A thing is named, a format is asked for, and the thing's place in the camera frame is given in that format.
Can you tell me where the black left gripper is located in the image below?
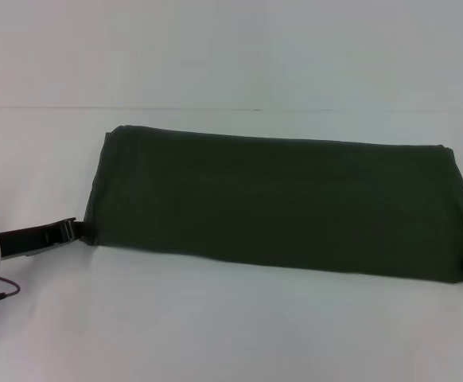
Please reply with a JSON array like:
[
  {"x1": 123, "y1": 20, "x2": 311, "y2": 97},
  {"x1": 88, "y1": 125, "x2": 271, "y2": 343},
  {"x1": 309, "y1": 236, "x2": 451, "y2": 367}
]
[{"x1": 0, "y1": 216, "x2": 97, "y2": 258}]

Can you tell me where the dark green shirt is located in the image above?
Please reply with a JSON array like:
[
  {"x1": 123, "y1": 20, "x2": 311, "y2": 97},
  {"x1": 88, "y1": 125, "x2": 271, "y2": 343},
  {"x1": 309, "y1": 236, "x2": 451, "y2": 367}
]
[{"x1": 84, "y1": 124, "x2": 463, "y2": 284}]

